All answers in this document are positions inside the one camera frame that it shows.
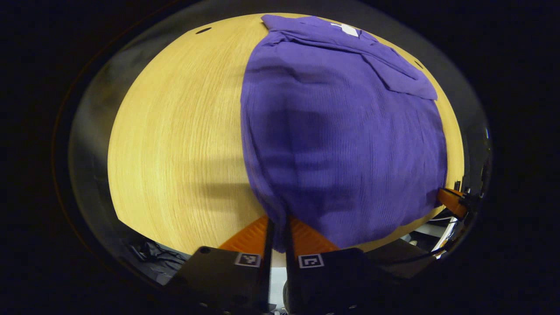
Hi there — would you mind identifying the purple jacket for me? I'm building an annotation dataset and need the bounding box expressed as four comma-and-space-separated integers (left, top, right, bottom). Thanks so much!
240, 14, 448, 254

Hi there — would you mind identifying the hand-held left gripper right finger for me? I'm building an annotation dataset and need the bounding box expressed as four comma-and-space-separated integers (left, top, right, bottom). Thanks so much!
284, 214, 394, 313

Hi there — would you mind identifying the white and black equipment clutter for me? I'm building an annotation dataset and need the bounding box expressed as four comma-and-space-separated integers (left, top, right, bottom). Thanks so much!
409, 213, 459, 259

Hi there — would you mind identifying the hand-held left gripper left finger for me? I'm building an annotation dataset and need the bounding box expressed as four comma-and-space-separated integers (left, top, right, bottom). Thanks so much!
168, 214, 275, 313

